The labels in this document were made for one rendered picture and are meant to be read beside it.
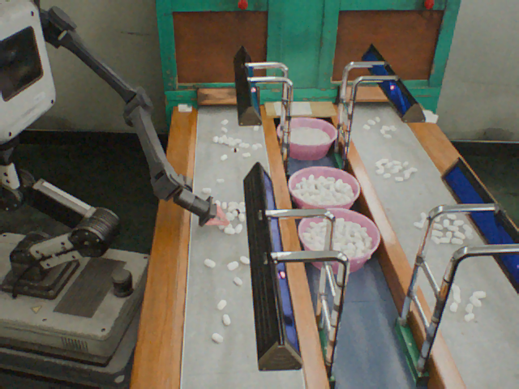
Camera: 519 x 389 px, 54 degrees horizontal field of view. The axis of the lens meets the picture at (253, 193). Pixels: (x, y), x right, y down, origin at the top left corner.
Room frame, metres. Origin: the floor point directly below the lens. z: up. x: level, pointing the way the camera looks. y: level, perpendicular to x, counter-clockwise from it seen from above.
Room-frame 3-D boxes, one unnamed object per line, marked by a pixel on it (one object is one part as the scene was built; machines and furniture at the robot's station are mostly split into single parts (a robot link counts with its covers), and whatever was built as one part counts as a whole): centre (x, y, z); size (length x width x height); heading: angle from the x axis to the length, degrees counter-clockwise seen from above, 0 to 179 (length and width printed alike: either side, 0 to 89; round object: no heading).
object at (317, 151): (2.05, -0.23, 0.72); 0.27 x 0.27 x 0.10
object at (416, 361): (0.92, -0.51, 0.90); 0.20 x 0.19 x 0.45; 4
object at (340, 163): (1.89, -0.45, 0.90); 0.20 x 0.19 x 0.45; 4
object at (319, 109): (2.27, -0.22, 0.77); 0.33 x 0.15 x 0.01; 94
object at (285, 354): (0.89, -0.03, 1.08); 0.62 x 0.08 x 0.07; 4
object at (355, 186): (1.61, -0.26, 0.72); 0.27 x 0.27 x 0.10
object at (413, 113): (1.90, -0.53, 1.08); 0.62 x 0.08 x 0.07; 4
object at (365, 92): (2.34, -0.56, 0.83); 0.30 x 0.06 x 0.07; 94
